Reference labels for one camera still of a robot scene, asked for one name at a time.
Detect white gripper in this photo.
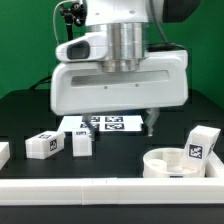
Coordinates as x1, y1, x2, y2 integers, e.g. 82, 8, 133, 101
50, 32, 188, 141

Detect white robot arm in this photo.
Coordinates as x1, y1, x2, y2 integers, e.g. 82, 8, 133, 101
50, 0, 201, 133

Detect white sheet with tags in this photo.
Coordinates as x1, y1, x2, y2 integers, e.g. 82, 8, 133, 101
58, 115, 143, 132

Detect white front wall barrier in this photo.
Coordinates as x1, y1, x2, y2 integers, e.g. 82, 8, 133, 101
0, 178, 224, 206

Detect black cables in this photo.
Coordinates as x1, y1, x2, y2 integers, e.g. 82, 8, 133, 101
29, 75, 53, 90

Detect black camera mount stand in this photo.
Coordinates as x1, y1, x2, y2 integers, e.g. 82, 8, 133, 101
60, 3, 87, 40

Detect white left wall barrier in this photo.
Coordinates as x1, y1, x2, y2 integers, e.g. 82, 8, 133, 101
0, 142, 10, 170

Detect white cable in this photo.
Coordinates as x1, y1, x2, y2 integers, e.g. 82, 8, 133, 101
52, 0, 81, 48

